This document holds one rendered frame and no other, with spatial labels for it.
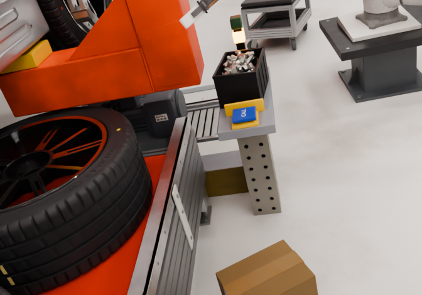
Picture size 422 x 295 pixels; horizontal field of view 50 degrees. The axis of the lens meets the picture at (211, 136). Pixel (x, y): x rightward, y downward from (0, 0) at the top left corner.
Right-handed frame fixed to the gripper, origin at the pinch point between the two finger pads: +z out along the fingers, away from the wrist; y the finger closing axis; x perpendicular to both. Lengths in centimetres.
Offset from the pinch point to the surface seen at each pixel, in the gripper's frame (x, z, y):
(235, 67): -19.1, 0.6, 15.7
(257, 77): -25.4, -2.6, 11.0
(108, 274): -37, 59, -21
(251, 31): -16, -15, 178
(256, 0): -3, -29, 172
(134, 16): 12.7, 13.8, 12.8
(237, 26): -9.4, -8.0, 33.0
